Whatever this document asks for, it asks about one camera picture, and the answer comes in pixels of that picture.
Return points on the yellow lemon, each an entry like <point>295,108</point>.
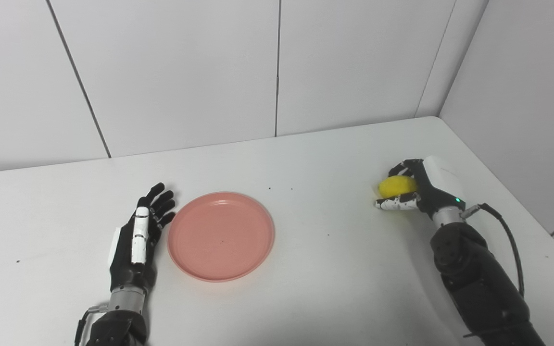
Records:
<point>396,186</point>

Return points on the pink round plate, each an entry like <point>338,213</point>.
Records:
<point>220,236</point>

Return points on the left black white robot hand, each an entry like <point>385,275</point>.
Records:
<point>130,254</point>

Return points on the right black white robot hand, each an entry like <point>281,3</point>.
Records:
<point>438,185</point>

